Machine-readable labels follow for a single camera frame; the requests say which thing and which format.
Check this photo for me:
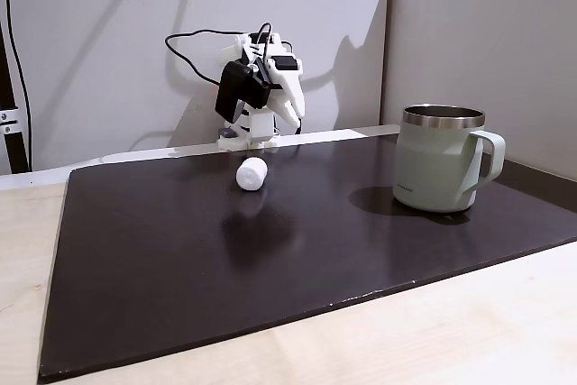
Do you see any white gauze roll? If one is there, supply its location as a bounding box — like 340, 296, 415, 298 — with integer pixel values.
235, 156, 269, 192

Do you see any pale green steel-rimmed mug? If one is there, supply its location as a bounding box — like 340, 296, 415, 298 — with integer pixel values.
392, 104, 507, 214

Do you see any black table mat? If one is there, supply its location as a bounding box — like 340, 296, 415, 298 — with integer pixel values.
37, 133, 577, 382

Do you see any black camera box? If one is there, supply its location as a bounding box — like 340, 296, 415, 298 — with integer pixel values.
214, 60, 272, 124

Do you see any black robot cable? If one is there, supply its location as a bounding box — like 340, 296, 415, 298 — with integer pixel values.
163, 21, 277, 87

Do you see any black cable by stand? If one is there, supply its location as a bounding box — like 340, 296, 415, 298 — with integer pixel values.
0, 0, 32, 170

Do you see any black stand with white bracket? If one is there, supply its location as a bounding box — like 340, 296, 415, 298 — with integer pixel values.
0, 19, 31, 175

